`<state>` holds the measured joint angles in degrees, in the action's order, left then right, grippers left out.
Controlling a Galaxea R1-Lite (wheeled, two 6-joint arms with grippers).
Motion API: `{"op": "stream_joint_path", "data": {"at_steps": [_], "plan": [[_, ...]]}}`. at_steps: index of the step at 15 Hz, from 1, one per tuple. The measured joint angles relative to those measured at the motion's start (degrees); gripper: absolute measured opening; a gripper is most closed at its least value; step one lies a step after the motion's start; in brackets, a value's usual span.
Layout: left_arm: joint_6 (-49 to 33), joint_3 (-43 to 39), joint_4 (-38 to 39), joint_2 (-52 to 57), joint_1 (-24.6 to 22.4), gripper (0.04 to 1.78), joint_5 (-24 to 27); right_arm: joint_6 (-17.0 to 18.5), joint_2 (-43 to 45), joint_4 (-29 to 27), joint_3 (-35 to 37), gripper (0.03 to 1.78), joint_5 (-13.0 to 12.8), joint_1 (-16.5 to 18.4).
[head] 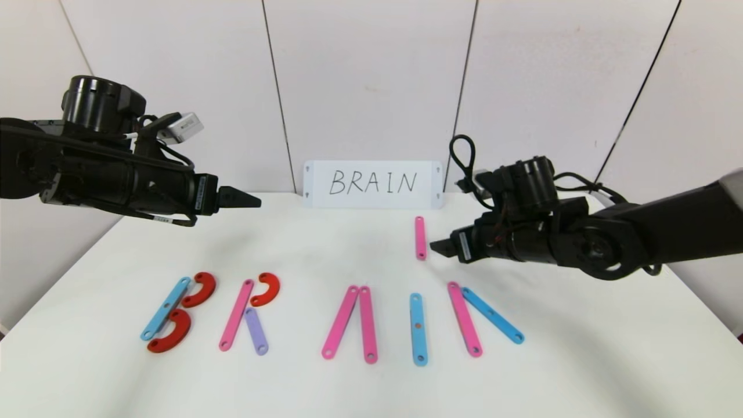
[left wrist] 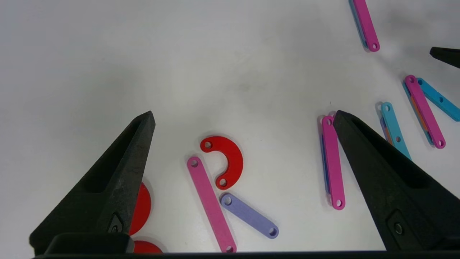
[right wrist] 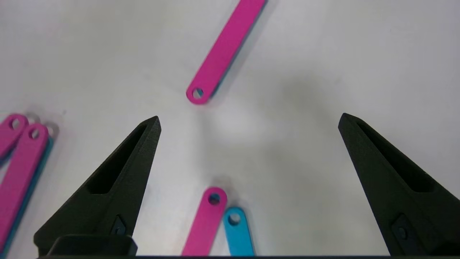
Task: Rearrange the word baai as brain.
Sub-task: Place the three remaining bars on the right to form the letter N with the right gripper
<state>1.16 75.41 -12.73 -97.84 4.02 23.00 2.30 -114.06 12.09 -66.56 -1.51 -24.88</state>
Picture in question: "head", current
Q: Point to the small red arc piece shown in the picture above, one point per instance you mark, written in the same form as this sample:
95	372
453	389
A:
273	289

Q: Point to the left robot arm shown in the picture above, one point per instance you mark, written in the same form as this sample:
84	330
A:
58	174

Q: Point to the short blue bar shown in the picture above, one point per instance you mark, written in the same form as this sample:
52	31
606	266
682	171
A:
493	315

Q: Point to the long blue bar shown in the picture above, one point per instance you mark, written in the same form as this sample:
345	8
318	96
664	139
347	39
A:
418	342
162	312

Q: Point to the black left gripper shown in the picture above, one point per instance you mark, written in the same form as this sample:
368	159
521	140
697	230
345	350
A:
205	194

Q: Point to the short pink bar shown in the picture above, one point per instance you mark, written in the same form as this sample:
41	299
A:
420	238

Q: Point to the long pink bar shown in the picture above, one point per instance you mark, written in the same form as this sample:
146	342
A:
236	316
464	319
367	325
341	321

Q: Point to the white BRAIN sign card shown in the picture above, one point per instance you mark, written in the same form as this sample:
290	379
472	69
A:
316	186

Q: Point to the black right camera mount bracket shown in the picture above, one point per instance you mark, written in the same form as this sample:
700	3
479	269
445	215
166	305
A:
502	186

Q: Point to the large red arc piece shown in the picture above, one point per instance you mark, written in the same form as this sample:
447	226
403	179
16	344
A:
184	332
208	289

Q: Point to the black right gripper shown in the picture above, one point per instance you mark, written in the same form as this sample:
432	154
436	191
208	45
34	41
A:
464	245

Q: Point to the short purple bar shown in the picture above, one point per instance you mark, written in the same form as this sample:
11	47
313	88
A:
256	331

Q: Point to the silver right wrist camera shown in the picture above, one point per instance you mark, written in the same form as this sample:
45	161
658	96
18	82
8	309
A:
482	176

